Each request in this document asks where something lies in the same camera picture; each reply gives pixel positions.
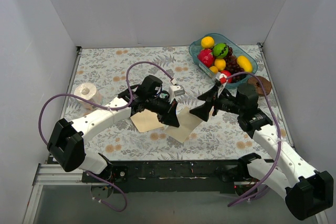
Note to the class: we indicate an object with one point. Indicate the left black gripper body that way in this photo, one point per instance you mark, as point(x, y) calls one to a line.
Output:
point(169, 109)

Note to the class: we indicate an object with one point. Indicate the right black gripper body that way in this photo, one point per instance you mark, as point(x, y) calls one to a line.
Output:
point(214, 103)

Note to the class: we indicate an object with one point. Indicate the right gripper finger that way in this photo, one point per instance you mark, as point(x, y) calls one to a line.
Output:
point(202, 111)
point(209, 95)

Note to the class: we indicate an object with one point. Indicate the beige paper envelope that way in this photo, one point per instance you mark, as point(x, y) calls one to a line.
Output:
point(146, 121)

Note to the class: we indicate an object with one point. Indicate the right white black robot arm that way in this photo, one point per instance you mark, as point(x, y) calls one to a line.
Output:
point(305, 190)

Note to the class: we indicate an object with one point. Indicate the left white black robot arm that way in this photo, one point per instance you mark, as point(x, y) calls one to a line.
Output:
point(68, 139)

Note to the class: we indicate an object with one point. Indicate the red apple toy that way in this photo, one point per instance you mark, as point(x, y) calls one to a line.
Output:
point(228, 74)

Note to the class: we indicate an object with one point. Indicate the floral patterned table mat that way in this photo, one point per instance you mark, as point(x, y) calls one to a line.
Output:
point(111, 69)

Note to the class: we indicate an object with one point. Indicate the small orange lemon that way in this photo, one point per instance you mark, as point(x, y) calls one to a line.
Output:
point(213, 69)

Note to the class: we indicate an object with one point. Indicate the small yellow lemon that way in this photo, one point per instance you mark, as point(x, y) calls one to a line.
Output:
point(220, 64)

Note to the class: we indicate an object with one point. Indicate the dark purple grapes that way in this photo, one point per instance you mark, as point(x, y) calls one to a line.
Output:
point(233, 67)

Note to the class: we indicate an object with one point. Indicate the red strawberry toy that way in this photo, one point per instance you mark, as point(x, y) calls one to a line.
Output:
point(206, 57)

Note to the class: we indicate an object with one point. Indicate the yellow mango toy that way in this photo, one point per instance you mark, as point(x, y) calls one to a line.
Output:
point(244, 63)

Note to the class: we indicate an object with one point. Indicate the green watermelon toy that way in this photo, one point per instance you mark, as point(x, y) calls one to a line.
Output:
point(220, 50)

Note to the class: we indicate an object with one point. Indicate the teal plastic fruit basket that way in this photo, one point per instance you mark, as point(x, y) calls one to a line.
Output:
point(195, 48)

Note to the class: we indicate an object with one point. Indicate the yellow orange fruit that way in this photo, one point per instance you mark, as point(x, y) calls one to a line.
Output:
point(207, 42)

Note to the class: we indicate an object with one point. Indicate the white toilet paper roll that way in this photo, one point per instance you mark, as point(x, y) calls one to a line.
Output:
point(88, 91)

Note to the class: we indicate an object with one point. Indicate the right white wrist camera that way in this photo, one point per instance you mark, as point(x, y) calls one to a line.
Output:
point(220, 79)

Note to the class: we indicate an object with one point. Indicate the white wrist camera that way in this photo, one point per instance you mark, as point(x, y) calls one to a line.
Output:
point(220, 79)
point(176, 90)

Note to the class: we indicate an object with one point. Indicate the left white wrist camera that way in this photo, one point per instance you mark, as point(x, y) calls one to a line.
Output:
point(176, 90)

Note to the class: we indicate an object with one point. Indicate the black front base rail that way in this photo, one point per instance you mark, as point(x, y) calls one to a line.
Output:
point(178, 176)

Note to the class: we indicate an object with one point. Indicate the aluminium frame profile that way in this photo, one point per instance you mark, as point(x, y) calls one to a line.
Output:
point(56, 196)

